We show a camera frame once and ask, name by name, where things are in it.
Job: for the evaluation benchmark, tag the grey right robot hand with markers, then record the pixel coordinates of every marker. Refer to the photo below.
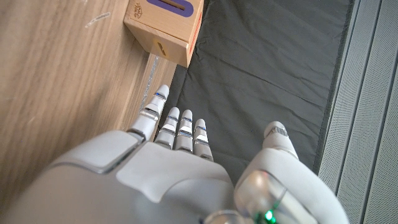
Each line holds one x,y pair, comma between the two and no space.
140,186

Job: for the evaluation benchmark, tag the wooden coin slot box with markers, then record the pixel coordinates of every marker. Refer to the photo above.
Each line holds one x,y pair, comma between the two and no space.
164,28

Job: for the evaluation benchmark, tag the black fabric backdrop curtain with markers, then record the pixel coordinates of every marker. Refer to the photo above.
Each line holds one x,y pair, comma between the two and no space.
264,62

